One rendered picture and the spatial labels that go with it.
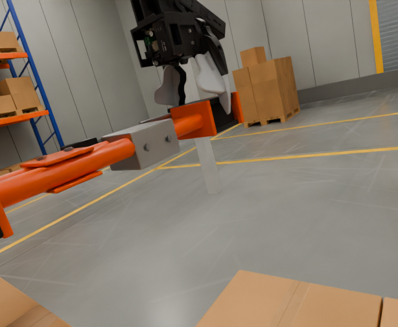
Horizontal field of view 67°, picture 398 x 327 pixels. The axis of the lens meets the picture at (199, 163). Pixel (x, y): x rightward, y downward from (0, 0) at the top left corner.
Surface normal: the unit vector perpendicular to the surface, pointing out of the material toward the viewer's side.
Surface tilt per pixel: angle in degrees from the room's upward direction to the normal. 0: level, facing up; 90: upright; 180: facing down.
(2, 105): 90
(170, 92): 109
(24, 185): 78
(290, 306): 0
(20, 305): 0
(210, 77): 71
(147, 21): 90
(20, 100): 90
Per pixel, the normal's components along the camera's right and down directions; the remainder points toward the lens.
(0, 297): -0.25, -0.94
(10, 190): 0.68, -0.24
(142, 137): 0.75, -0.04
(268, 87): -0.54, 0.33
